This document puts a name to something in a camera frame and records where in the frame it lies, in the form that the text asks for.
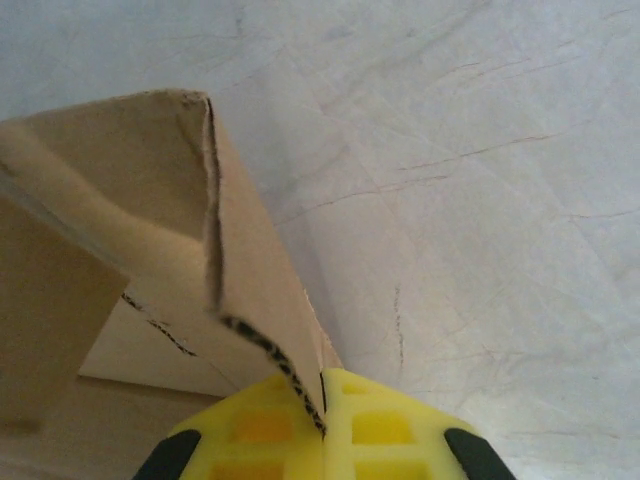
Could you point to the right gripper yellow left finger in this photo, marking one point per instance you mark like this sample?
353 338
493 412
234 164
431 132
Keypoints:
250 440

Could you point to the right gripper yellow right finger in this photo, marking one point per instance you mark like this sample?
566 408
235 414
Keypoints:
400 440

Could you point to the brown cardboard box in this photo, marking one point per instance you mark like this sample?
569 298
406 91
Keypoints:
150 200

